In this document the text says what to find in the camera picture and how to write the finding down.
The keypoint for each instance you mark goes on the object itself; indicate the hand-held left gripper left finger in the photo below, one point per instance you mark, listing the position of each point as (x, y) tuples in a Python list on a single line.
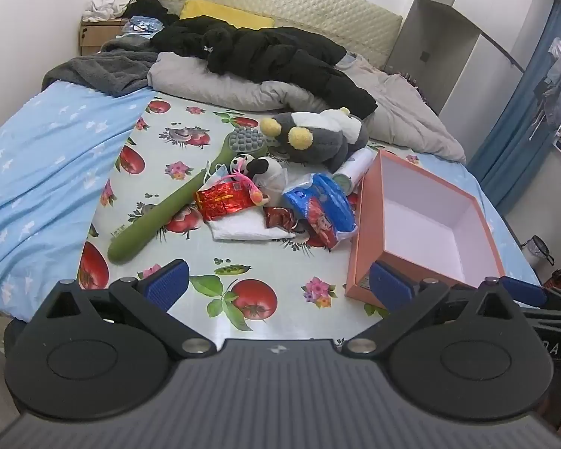
[(168, 284)]

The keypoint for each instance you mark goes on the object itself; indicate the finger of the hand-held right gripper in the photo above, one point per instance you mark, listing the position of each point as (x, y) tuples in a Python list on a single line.
[(526, 290)]

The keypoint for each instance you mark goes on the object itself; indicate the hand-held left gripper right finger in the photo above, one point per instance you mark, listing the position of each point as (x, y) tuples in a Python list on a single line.
[(392, 286)]

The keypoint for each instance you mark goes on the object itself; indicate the pink cardboard box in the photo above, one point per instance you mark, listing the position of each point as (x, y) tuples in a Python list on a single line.
[(425, 224)]

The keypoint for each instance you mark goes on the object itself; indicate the white towel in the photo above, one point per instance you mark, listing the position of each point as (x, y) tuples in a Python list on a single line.
[(238, 230)]

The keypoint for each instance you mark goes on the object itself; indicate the red foil packet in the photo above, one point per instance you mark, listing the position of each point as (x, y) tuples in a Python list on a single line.
[(222, 201)]

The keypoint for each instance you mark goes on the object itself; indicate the blue snack packet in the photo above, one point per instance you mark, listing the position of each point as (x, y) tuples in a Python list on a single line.
[(318, 201)]

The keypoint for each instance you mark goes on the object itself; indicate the pink feather toy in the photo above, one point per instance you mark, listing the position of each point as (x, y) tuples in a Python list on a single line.
[(250, 186)]

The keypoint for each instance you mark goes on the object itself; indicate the small dark red packet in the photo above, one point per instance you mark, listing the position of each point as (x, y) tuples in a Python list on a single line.
[(278, 217)]

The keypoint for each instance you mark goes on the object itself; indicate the panda plush toy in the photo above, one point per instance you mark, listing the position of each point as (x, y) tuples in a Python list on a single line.
[(255, 167)]

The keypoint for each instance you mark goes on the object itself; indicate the small waste bin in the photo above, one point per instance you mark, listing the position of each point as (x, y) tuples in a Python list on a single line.
[(537, 250)]

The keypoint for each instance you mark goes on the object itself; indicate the green massage brush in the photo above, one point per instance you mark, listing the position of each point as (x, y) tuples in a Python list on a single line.
[(168, 206)]

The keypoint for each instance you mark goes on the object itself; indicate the white cylinder can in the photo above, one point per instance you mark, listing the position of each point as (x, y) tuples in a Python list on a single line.
[(355, 163)]

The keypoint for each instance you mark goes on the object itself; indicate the clear plastic wrapper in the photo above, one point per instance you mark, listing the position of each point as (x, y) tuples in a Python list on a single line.
[(276, 180)]

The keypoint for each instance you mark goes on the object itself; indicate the grey penguin plush toy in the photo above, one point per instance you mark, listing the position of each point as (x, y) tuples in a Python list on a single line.
[(327, 140)]

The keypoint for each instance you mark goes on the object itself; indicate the blue curtain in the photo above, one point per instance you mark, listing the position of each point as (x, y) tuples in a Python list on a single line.
[(514, 117)]

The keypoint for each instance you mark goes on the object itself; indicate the grey duvet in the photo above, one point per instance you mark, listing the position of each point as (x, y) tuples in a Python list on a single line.
[(205, 82)]

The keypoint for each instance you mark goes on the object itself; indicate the hanging denim clothes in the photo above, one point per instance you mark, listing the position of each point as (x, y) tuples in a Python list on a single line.
[(558, 79)]

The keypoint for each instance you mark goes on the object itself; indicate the dark grey fleece blanket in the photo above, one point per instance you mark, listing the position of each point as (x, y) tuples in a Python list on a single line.
[(98, 68)]

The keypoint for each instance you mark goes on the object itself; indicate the grey wardrobe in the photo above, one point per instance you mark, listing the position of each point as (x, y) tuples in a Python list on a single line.
[(449, 46)]

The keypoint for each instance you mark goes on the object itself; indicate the black puffer jacket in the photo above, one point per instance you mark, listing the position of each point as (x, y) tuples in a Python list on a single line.
[(271, 51)]

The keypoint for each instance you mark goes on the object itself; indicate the wooden nightstand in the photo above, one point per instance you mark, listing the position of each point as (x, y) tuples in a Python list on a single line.
[(93, 37)]

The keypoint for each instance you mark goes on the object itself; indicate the blue plastic packet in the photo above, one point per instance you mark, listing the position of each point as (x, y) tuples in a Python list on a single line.
[(142, 25)]

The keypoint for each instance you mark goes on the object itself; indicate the yellow pillow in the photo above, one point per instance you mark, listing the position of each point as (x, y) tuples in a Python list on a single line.
[(215, 11)]

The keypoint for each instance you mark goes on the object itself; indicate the black crumpled cloth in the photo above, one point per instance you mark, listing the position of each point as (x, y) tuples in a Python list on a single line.
[(147, 7)]

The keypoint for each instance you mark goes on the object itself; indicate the white crumpled cloth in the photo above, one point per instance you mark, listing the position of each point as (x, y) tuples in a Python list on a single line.
[(103, 9)]

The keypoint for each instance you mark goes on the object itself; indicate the beige quilted headboard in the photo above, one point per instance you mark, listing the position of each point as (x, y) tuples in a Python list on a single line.
[(308, 4)]

